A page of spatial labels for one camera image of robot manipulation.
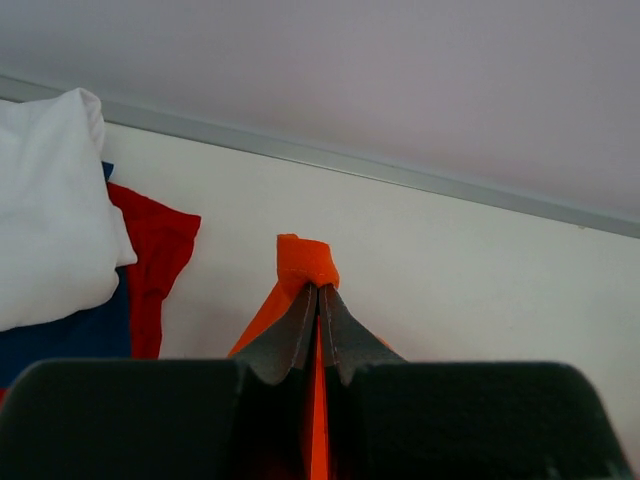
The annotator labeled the red folded t-shirt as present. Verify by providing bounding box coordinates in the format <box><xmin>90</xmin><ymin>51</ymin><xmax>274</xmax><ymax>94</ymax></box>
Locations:
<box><xmin>107</xmin><ymin>183</ymin><xmax>201</xmax><ymax>359</ymax></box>

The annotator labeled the white folded t-shirt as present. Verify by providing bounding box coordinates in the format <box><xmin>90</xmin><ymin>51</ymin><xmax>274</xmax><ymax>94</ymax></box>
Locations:
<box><xmin>1</xmin><ymin>88</ymin><xmax>137</xmax><ymax>330</ymax></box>

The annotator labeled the orange t-shirt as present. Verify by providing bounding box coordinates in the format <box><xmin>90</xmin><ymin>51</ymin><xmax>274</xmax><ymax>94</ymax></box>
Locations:
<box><xmin>229</xmin><ymin>234</ymin><xmax>340</xmax><ymax>479</ymax></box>

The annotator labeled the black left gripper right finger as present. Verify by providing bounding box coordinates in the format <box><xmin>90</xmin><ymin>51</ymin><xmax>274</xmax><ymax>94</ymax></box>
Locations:
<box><xmin>318</xmin><ymin>285</ymin><xmax>406</xmax><ymax>386</ymax></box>

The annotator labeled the blue folded t-shirt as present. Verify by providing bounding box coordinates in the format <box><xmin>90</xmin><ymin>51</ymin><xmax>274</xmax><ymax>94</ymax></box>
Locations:
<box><xmin>1</xmin><ymin>160</ymin><xmax>137</xmax><ymax>387</ymax></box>

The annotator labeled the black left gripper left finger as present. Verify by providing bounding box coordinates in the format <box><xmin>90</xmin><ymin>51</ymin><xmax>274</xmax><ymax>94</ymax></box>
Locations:
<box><xmin>232</xmin><ymin>284</ymin><xmax>318</xmax><ymax>385</ymax></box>

